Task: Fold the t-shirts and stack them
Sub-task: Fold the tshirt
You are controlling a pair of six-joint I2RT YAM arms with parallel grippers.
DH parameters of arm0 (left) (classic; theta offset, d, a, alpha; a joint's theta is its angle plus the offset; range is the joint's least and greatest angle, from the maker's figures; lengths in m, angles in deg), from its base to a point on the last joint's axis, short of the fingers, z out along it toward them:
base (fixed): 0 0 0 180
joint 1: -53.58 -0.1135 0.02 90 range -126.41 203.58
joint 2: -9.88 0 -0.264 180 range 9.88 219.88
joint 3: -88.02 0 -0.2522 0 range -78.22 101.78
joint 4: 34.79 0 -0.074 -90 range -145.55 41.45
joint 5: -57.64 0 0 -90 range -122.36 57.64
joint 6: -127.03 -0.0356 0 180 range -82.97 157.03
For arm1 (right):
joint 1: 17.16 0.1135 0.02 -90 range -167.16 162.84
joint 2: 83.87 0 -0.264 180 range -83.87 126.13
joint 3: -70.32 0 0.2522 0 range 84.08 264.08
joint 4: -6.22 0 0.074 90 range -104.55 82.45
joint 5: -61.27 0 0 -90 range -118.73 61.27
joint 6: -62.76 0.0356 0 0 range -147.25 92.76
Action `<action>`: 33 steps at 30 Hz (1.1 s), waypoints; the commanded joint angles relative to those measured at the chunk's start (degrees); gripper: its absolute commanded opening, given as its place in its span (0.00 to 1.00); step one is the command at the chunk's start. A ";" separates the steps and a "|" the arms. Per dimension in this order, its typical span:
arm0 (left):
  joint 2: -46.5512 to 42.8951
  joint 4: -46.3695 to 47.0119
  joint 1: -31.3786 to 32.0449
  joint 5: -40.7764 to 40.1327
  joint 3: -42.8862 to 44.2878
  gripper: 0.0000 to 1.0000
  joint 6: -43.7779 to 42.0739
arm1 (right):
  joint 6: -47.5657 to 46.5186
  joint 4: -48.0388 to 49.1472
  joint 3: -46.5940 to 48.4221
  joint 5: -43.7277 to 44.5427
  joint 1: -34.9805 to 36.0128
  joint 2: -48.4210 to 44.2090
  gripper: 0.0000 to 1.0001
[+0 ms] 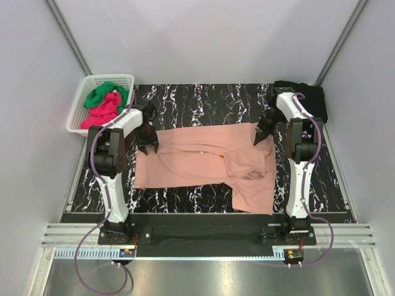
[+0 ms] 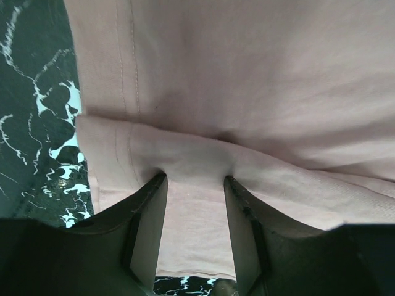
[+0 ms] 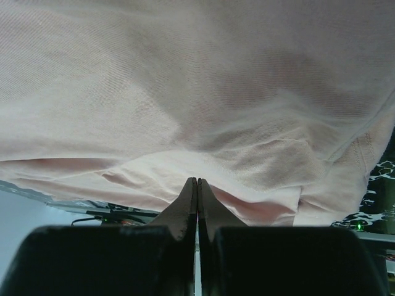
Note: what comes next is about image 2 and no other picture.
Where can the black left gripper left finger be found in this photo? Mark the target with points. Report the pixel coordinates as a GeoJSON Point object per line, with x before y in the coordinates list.
{"type": "Point", "coordinates": [114, 252]}

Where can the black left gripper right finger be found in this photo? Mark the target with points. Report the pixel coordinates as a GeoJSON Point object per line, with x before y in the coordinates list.
{"type": "Point", "coordinates": [275, 254]}

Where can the pink printed t-shirt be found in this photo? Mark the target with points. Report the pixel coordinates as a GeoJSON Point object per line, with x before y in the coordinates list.
{"type": "Point", "coordinates": [294, 99]}

